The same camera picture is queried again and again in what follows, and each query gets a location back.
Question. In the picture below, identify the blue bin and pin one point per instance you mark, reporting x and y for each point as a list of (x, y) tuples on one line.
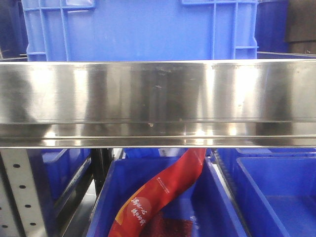
[(204, 210), (275, 192), (61, 165)]

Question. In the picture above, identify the blue bin lower left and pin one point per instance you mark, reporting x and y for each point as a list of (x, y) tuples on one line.
[(61, 165)]

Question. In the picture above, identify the blue bin lower centre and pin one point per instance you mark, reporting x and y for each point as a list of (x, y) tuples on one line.
[(204, 210)]

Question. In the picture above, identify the perforated grey shelf post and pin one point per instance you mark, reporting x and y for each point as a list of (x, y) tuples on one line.
[(21, 180)]

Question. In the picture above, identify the stainless steel shelf rail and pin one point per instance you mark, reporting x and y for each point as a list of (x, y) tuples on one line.
[(226, 103)]

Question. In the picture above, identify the large blue crate on shelf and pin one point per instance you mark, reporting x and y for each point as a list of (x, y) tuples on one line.
[(140, 30)]

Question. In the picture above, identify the red printed bag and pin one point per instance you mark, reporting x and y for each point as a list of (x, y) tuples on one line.
[(137, 212)]

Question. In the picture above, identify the blue bin lower right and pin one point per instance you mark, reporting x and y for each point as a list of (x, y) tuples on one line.
[(275, 192)]

